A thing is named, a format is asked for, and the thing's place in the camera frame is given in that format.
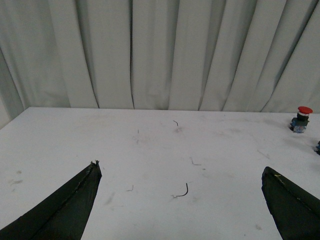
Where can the red push button switch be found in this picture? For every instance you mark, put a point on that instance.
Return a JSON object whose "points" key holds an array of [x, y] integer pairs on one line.
{"points": [[299, 123]]}

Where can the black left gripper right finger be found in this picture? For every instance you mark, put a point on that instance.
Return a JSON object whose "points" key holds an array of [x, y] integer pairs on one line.
{"points": [[295, 211]]}

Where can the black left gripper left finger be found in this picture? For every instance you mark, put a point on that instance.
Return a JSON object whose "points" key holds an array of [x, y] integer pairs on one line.
{"points": [[63, 215]]}

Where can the green push button switch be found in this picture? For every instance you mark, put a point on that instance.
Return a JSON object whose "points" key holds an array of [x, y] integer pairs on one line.
{"points": [[317, 148]]}

